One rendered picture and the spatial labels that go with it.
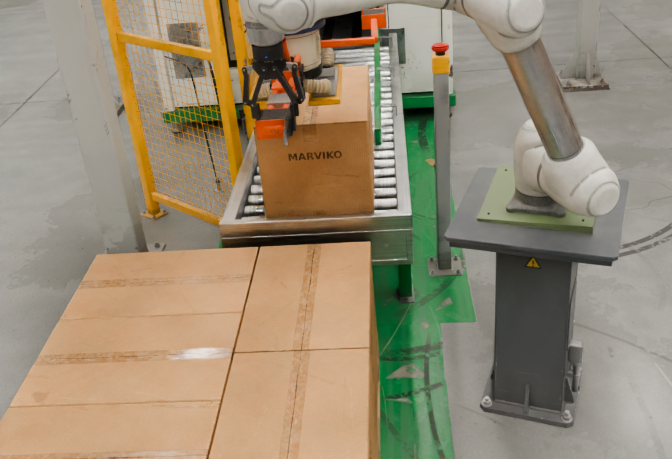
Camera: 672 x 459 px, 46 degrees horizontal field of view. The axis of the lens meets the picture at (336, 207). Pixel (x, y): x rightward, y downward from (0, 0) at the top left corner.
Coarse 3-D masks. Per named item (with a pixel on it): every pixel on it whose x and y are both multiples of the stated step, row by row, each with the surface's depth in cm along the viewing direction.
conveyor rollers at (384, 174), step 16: (352, 48) 482; (368, 48) 481; (384, 48) 480; (352, 64) 457; (368, 64) 456; (384, 64) 456; (384, 80) 432; (384, 96) 408; (384, 112) 386; (384, 128) 369; (384, 144) 353; (384, 160) 338; (256, 176) 334; (384, 176) 329; (256, 192) 326; (384, 192) 314; (256, 208) 310; (384, 208) 306
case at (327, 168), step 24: (360, 72) 319; (360, 96) 295; (312, 120) 278; (336, 120) 276; (360, 120) 274; (264, 144) 280; (288, 144) 279; (312, 144) 279; (336, 144) 278; (360, 144) 278; (264, 168) 284; (288, 168) 284; (312, 168) 283; (336, 168) 283; (360, 168) 283; (264, 192) 289; (288, 192) 288; (312, 192) 288; (336, 192) 288; (360, 192) 287; (288, 216) 293
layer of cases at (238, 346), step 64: (128, 256) 286; (192, 256) 282; (256, 256) 279; (320, 256) 275; (64, 320) 254; (128, 320) 251; (192, 320) 248; (256, 320) 245; (320, 320) 242; (64, 384) 225; (128, 384) 223; (192, 384) 221; (256, 384) 219; (320, 384) 216; (0, 448) 205; (64, 448) 203; (128, 448) 201; (192, 448) 199; (256, 448) 197; (320, 448) 196
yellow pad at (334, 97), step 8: (328, 64) 263; (336, 64) 270; (336, 72) 263; (336, 80) 256; (336, 88) 251; (312, 96) 247; (320, 96) 245; (328, 96) 245; (336, 96) 245; (312, 104) 244; (320, 104) 244; (328, 104) 244; (336, 104) 244
